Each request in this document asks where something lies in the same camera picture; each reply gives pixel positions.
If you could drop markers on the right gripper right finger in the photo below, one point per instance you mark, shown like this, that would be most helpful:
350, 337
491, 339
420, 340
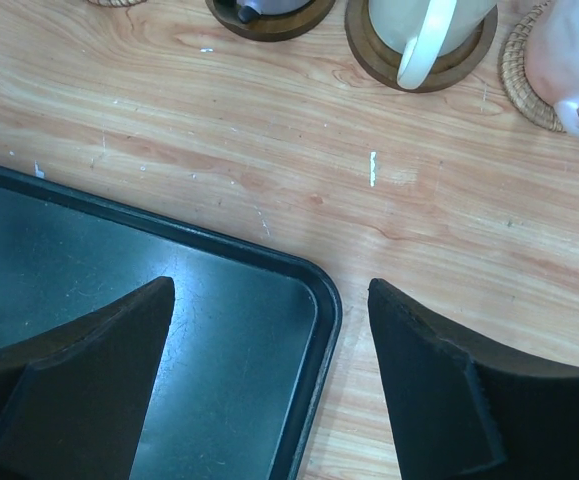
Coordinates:
464, 406

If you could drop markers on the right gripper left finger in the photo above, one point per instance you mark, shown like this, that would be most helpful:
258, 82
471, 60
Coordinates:
73, 399

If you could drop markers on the pink mug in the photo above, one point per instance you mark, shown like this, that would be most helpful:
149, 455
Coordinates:
552, 61

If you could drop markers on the cream mug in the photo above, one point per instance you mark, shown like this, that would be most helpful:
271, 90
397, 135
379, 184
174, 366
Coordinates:
423, 30

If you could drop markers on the woven rattan coaster back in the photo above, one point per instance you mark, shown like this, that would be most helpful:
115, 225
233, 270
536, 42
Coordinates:
116, 3

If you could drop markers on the brown coaster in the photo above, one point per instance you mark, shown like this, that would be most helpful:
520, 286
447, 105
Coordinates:
382, 63
271, 28

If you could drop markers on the purple mug black handle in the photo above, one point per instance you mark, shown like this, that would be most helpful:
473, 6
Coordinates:
250, 10

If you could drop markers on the black serving tray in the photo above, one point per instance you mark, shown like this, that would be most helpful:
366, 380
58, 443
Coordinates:
251, 338

